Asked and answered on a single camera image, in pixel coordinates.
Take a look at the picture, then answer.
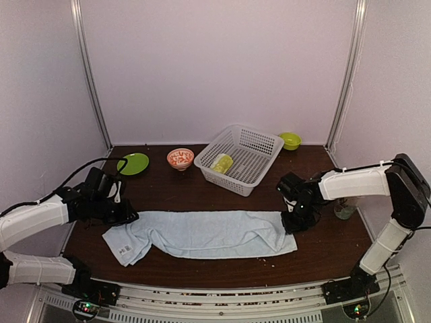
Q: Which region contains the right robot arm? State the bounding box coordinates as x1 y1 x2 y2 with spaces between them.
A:
276 153 430 297

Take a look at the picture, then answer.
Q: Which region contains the white perforated plastic basket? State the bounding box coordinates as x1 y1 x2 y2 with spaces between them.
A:
194 124 284 197

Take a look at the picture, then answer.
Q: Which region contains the aluminium front rail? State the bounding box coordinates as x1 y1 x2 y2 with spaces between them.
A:
33 281 415 323

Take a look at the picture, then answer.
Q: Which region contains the red white patterned bowl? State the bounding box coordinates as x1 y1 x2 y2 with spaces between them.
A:
166 148 195 171

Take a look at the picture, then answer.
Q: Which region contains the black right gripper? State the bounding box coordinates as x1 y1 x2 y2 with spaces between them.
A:
281 201 318 234

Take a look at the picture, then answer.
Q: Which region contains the light blue towel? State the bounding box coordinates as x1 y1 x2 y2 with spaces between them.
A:
102 211 298 266

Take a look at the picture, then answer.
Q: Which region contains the green crocodile pattern towel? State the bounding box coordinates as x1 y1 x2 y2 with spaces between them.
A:
209 153 234 174

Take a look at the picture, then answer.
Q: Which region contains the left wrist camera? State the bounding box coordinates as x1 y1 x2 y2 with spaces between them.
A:
107 181 123 204

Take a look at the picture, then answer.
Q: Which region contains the right aluminium corner post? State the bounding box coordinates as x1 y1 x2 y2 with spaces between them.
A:
325 0 368 153

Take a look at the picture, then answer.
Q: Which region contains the left aluminium corner post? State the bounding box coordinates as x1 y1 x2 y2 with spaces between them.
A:
70 0 113 150

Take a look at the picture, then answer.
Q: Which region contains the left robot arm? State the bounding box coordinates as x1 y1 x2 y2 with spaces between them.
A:
1 160 139 299

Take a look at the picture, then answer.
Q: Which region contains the small lime green bowl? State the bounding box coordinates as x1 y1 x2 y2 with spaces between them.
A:
279 133 302 151

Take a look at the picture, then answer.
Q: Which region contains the green round plate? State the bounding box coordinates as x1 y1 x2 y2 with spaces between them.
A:
117 153 150 176

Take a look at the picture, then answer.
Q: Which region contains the aluminium corner post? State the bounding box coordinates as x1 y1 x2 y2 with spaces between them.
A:
325 0 368 153
70 0 113 150

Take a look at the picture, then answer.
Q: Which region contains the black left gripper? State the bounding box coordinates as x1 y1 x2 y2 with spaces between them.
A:
91 196 138 227

